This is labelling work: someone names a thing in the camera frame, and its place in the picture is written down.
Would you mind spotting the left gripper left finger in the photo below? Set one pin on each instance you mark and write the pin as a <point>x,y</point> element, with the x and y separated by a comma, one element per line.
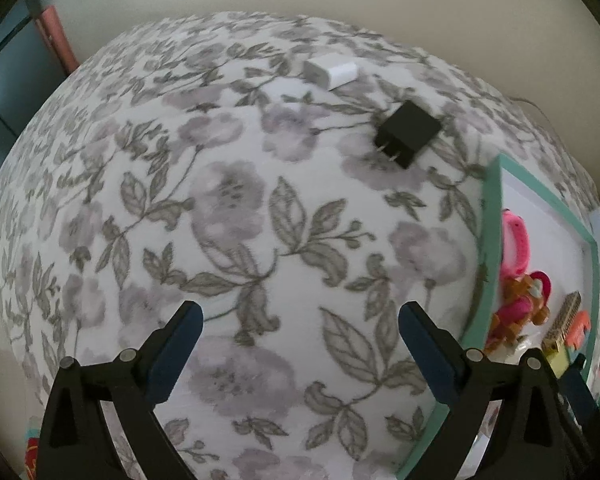
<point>75,442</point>

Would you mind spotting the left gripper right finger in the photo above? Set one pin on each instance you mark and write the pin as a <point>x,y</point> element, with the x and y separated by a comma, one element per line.
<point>548,426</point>

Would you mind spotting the yellow green foam piece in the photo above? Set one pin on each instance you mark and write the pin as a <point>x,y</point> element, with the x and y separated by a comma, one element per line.
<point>559,361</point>

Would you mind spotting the orange blue foam piece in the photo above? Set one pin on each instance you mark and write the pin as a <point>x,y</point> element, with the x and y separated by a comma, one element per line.
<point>579,328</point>

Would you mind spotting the brown pink dog toy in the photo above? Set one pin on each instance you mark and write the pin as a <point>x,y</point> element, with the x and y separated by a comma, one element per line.
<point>524,300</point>

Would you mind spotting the teal shallow cardboard tray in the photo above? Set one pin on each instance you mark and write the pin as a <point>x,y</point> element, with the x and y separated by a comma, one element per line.
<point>560,246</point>

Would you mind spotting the black plug adapter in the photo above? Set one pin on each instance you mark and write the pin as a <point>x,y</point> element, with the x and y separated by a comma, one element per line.
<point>404,134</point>

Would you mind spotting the floral grey white blanket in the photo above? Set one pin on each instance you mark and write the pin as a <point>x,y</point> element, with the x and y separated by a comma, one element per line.
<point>189,158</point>

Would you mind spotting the dark blue cabinet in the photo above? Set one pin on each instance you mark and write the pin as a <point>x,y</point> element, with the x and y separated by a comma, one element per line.
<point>29,73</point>

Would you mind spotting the white charger cube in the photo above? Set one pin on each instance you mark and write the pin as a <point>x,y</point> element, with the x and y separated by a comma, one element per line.
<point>330,71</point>

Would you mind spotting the pink board by wall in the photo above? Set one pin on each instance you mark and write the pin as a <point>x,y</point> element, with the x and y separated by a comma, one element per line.
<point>54,34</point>

